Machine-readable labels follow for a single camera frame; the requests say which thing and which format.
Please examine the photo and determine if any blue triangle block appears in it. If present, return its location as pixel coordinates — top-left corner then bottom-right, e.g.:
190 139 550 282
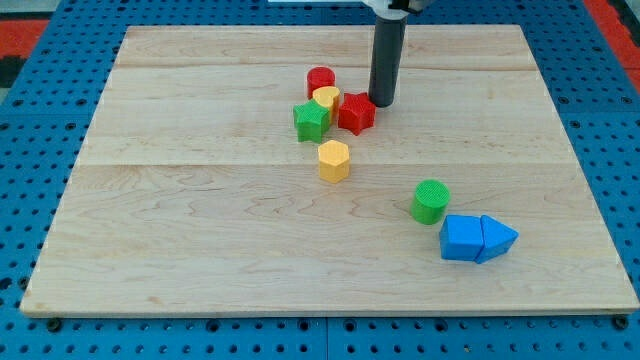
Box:
475 215 519 264

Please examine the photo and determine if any green cylinder block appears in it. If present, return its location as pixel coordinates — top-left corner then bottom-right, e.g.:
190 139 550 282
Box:
410 179 450 225

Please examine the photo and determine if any yellow heart block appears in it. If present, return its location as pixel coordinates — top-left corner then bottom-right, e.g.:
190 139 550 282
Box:
312 86 341 125

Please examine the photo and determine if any light wooden board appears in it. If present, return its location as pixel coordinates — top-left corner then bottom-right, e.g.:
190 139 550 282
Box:
20 25 639 318

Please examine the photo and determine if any blue cube block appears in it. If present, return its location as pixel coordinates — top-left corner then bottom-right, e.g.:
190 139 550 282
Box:
439 214 484 261

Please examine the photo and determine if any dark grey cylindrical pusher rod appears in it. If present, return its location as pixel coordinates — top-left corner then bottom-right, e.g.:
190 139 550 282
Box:
368 17 407 108

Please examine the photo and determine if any red star block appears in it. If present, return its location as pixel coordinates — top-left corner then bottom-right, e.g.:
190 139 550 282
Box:
338 92 377 136

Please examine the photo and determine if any red cylinder block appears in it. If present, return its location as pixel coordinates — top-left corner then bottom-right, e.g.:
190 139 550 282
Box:
306 66 336 99

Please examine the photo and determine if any yellow hexagon block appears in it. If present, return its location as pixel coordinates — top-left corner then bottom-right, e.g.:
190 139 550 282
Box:
318 140 350 183

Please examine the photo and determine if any green star block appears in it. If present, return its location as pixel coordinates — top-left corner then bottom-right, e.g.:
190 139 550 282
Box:
293 100 330 144

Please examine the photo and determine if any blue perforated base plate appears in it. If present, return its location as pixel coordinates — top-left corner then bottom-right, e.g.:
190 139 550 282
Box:
1 0 639 359

